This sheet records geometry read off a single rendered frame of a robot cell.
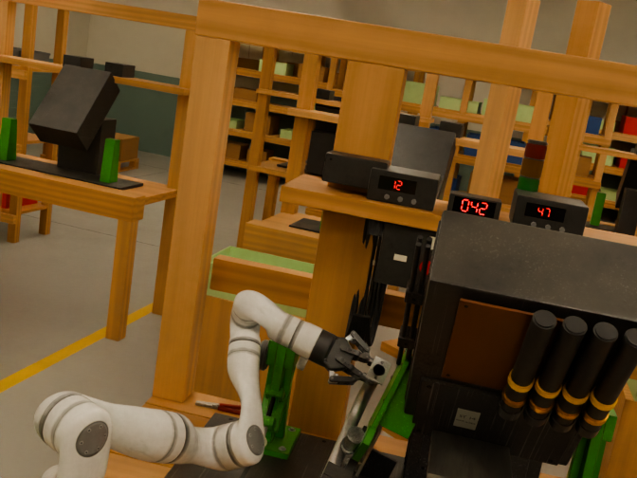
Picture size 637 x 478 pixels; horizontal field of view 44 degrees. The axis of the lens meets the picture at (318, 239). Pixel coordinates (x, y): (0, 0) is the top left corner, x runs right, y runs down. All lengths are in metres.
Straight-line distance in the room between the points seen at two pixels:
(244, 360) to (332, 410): 0.49
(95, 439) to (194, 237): 0.89
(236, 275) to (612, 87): 1.06
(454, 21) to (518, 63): 9.78
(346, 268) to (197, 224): 0.40
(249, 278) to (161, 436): 0.81
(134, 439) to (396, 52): 1.07
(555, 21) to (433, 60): 9.72
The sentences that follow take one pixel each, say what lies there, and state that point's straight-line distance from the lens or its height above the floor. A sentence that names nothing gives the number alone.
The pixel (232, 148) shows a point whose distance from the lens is 11.84.
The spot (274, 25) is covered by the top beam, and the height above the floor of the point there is 1.90.
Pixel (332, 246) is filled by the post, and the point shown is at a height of 1.39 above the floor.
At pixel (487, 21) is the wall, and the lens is 11.66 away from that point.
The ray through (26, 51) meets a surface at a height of 1.55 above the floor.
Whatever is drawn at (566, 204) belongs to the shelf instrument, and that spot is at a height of 1.61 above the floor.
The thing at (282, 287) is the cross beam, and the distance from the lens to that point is 2.14.
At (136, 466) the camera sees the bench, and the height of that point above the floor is 0.88.
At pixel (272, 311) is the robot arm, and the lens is 1.76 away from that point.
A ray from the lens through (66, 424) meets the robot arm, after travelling 1.29.
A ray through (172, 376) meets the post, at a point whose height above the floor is 0.95.
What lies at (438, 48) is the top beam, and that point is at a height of 1.91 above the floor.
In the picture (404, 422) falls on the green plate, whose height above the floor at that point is 1.13.
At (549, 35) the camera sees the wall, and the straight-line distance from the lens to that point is 11.61.
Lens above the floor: 1.83
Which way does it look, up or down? 12 degrees down
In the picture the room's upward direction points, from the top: 9 degrees clockwise
